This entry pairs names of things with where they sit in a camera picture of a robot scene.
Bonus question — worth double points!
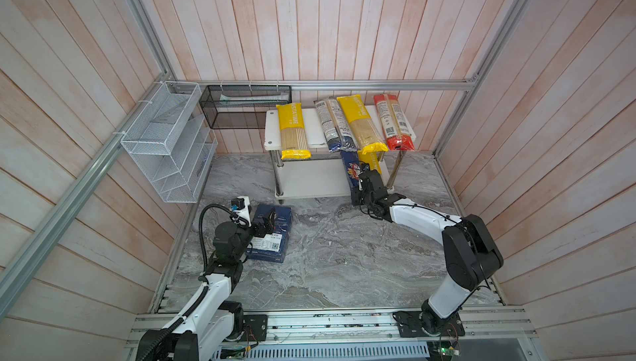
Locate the yellow pasta package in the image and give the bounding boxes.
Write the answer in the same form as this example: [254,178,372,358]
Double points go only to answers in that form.
[358,151,382,174]
[336,95,389,154]
[277,102,311,160]

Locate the white two-tier shelf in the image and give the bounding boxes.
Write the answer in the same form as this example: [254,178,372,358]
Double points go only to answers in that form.
[262,105,418,204]

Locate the blue Barilla pasta box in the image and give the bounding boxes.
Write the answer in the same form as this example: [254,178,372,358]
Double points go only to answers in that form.
[247,205,292,263]

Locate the red spaghetti package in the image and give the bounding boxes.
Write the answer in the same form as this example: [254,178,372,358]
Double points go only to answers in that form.
[374,94,415,151]

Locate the black mesh basket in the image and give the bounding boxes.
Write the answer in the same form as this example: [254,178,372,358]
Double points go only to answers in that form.
[199,84,292,130]

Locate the blue spaghetti bag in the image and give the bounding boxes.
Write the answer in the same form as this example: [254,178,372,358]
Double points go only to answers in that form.
[341,150,361,206]

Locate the brown blue spaghetti package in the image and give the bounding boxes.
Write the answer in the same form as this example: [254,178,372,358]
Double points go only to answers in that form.
[314,97,358,153]

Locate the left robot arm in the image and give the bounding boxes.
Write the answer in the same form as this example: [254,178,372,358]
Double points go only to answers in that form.
[136,196,276,360]

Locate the aluminium frame horizontal bar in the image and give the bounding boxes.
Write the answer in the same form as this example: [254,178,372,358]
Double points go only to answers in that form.
[195,79,476,92]

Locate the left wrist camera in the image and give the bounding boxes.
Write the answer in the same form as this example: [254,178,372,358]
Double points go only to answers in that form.
[230,196,251,228]

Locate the white wire mesh rack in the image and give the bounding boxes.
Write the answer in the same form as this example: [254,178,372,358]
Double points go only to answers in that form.
[121,81,217,204]

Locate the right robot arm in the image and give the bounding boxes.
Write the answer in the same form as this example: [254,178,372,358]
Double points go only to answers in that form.
[359,170,504,338]

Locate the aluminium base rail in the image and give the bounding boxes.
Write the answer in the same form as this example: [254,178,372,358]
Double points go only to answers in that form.
[124,306,547,360]

